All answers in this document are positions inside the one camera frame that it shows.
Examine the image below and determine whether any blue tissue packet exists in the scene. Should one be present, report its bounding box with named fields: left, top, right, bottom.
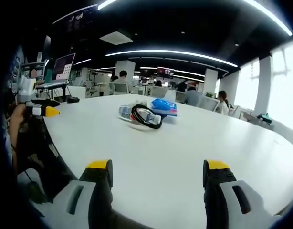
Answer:
left=150, top=98, right=178, bottom=117

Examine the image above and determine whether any clear plastic water bottle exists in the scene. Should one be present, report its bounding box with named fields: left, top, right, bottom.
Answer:
left=118, top=104, right=163, bottom=124

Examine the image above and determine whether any black cable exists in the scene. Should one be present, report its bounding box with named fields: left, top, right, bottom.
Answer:
left=130, top=104, right=163, bottom=130

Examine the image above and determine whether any white office chair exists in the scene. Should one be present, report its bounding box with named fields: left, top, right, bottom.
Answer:
left=199, top=95, right=220, bottom=112
left=113, top=82, right=130, bottom=95

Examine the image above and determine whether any black standing desk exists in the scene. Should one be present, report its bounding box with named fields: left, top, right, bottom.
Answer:
left=35, top=82, right=73, bottom=103

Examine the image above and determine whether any ceiling air conditioner panel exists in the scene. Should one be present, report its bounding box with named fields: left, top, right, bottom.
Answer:
left=99, top=30, right=134, bottom=45

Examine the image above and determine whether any white table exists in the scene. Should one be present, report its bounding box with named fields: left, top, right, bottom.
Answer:
left=42, top=93, right=293, bottom=229

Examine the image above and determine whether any green toy on windowsill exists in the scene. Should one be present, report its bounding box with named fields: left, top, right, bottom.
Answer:
left=257, top=113, right=273, bottom=124

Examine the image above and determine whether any open laptop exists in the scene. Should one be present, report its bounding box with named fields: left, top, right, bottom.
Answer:
left=37, top=52, right=76, bottom=88

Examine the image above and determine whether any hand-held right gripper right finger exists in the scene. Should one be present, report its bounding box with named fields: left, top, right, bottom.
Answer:
left=202, top=159, right=282, bottom=229

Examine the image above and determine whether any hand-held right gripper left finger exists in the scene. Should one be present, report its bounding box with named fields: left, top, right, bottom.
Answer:
left=33, top=159, right=114, bottom=229

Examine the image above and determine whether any hanging display screen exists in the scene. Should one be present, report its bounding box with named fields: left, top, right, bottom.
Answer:
left=157, top=66, right=175, bottom=79

